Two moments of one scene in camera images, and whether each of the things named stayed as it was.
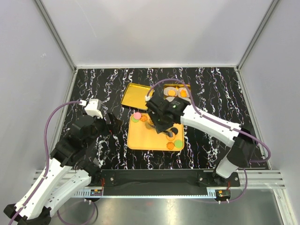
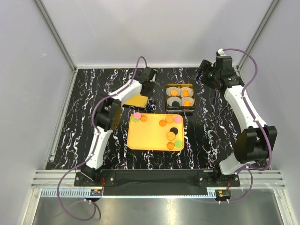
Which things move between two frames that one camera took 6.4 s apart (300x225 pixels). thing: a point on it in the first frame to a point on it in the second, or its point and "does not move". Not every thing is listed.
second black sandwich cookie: [175, 130] does not move
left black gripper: [114, 127] to [149, 93]
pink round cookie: [137, 115] does not move
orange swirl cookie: [144, 118] does not move
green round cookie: [134, 120] does not move
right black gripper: [159, 128] to [205, 66]
